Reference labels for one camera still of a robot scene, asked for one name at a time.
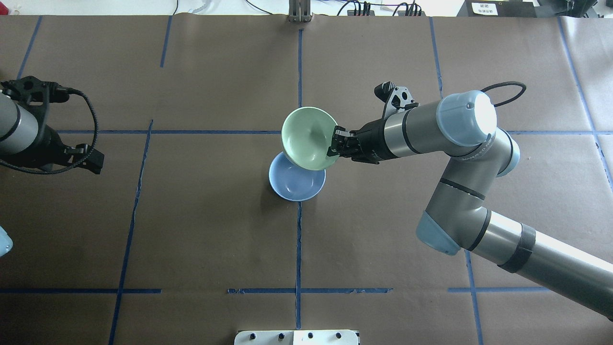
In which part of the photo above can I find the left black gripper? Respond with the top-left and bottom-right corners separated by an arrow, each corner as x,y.
19,126 -> 104,175

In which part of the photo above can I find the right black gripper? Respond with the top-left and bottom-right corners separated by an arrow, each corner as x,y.
327,120 -> 386,164

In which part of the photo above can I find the green bowl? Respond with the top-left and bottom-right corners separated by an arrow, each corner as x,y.
281,106 -> 339,171

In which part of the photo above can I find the blue bowl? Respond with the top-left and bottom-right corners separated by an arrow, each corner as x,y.
268,151 -> 327,202

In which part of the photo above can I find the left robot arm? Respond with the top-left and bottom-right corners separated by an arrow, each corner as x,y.
0,90 -> 104,175

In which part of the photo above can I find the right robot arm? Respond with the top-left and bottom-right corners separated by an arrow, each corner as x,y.
327,91 -> 613,319

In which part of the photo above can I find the black power strip left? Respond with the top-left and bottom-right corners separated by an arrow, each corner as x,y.
346,7 -> 376,17

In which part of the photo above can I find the black power strip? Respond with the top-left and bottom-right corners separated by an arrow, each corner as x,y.
346,7 -> 376,17
393,6 -> 426,17

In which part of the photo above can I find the black power strip right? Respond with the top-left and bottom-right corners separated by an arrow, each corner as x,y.
393,6 -> 426,17

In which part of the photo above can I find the black box with label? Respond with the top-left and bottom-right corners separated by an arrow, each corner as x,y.
456,0 -> 537,18

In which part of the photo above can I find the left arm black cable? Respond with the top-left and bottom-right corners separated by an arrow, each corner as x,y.
0,86 -> 99,175

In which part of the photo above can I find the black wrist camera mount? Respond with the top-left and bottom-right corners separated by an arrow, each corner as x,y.
374,81 -> 420,119

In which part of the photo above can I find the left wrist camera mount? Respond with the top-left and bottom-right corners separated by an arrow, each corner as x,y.
1,76 -> 70,121

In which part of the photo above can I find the aluminium frame post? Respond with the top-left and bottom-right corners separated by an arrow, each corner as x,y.
288,0 -> 313,23

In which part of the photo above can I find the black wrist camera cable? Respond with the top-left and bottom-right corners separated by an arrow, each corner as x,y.
481,81 -> 527,108

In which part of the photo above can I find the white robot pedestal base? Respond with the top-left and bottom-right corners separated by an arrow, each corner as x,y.
234,329 -> 361,345

